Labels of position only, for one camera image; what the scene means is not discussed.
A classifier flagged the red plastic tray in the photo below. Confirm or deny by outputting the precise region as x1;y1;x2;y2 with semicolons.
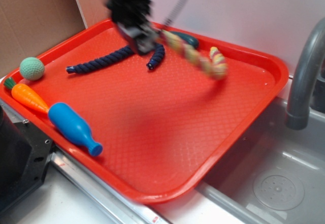
1;19;289;204

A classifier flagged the orange toy carrot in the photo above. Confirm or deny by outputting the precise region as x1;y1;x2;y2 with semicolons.
4;77;50;114

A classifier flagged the brown cardboard panel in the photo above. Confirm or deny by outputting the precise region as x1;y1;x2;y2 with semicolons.
1;0;108;77

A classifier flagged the grey plastic sink basin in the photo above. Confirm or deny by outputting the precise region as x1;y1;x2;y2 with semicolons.
197;99;324;223

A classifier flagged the dark green toy pickle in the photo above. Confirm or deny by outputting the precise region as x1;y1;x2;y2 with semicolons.
171;31;199;49

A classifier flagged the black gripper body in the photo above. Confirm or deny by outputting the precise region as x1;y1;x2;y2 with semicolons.
106;0;151;30

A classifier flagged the multicolored twisted rope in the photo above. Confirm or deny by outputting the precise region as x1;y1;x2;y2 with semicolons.
157;29;228;80

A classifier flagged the grey sink faucet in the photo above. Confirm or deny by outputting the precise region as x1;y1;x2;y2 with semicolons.
285;19;324;130

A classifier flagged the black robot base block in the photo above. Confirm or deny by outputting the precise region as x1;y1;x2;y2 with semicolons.
1;109;53;215

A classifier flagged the navy blue twisted rope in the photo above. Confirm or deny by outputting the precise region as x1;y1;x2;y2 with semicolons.
66;42;166;75

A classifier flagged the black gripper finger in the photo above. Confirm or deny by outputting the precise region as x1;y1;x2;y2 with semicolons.
117;23;147;55
137;23;160;49

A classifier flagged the blue toy bottle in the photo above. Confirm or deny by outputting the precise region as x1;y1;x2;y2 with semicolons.
48;103;103;156

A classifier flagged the grey ribbed cable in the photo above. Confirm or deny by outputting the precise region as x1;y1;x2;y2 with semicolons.
162;0;192;29

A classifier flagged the light green dimpled ball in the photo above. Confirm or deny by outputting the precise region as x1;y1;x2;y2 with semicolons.
19;57;45;81

